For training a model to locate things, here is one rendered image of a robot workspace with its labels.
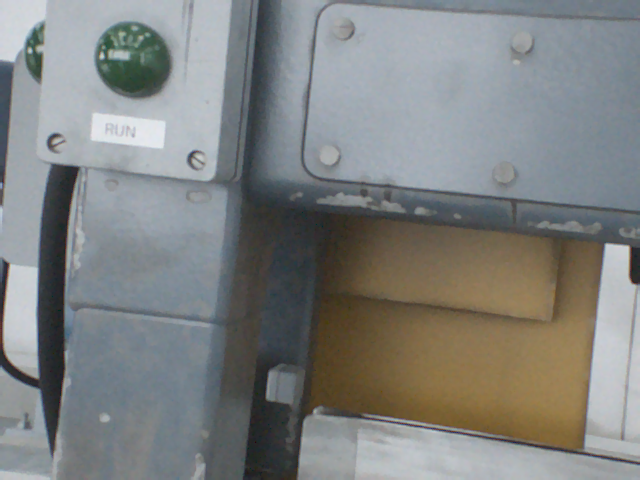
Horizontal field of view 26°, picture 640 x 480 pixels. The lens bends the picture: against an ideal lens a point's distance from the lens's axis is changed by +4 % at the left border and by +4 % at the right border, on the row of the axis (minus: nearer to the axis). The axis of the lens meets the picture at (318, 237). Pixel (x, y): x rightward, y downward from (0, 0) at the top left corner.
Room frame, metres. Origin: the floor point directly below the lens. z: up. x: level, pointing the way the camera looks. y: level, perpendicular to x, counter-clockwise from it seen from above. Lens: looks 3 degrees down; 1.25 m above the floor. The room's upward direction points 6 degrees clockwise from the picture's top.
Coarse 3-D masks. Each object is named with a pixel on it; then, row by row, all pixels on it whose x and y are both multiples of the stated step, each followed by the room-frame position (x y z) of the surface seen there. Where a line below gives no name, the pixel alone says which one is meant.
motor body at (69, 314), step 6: (66, 276) 1.04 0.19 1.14; (66, 282) 1.04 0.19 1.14; (66, 288) 1.04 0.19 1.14; (66, 294) 1.04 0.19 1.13; (66, 300) 1.04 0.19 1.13; (36, 306) 1.08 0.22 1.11; (66, 306) 1.04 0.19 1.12; (36, 312) 1.08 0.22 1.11; (66, 312) 1.04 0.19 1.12; (72, 312) 1.04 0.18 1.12; (36, 318) 1.08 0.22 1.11; (66, 318) 1.04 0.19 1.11; (72, 318) 1.04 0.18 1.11; (66, 324) 1.04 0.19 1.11; (72, 324) 1.04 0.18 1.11; (66, 330) 1.04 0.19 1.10; (66, 336) 1.05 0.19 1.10; (66, 342) 1.05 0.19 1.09; (66, 348) 1.05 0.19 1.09
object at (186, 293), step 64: (320, 0) 0.59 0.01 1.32; (384, 0) 0.58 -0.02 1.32; (448, 0) 0.58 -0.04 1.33; (512, 0) 0.57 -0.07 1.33; (576, 0) 0.57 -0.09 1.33; (256, 64) 0.59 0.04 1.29; (320, 64) 0.58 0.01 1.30; (384, 64) 0.58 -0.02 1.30; (448, 64) 0.57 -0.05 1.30; (512, 64) 0.57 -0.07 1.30; (576, 64) 0.56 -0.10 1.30; (256, 128) 0.59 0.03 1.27; (320, 128) 0.58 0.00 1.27; (384, 128) 0.58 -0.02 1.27; (448, 128) 0.57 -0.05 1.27; (512, 128) 0.57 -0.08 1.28; (576, 128) 0.56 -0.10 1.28; (128, 192) 0.59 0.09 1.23; (192, 192) 0.59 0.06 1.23; (256, 192) 0.59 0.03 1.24; (320, 192) 0.59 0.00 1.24; (384, 192) 0.58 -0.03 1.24; (448, 192) 0.57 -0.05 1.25; (512, 192) 0.57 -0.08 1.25; (576, 192) 0.56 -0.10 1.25; (128, 256) 0.59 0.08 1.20; (192, 256) 0.59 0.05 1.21; (256, 256) 0.63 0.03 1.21; (320, 256) 0.80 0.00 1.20; (128, 320) 0.59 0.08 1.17; (192, 320) 0.59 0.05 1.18; (256, 320) 0.65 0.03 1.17; (64, 384) 0.61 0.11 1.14; (128, 384) 0.59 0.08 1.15; (192, 384) 0.59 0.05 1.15; (256, 384) 0.80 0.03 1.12; (64, 448) 0.60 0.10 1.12; (128, 448) 0.59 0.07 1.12; (192, 448) 0.59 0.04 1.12; (256, 448) 0.79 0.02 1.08
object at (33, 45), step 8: (40, 24) 0.57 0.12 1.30; (32, 32) 0.57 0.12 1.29; (40, 32) 0.56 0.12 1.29; (24, 40) 0.57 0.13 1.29; (32, 40) 0.56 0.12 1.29; (40, 40) 0.56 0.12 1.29; (24, 48) 0.57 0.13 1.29; (32, 48) 0.56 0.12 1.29; (40, 48) 0.56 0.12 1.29; (24, 56) 0.57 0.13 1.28; (32, 56) 0.56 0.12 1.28; (40, 56) 0.56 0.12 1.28; (32, 64) 0.56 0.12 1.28; (40, 64) 0.56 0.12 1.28; (32, 72) 0.57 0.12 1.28; (40, 72) 0.56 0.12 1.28; (40, 80) 0.57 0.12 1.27
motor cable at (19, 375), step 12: (0, 264) 1.07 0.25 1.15; (0, 276) 1.07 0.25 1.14; (0, 288) 1.07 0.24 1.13; (0, 300) 1.07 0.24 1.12; (0, 312) 1.07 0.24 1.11; (0, 324) 1.08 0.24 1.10; (0, 336) 1.08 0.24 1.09; (0, 348) 1.08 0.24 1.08; (0, 360) 1.08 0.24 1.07; (12, 372) 1.08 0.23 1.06; (36, 384) 1.09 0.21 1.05
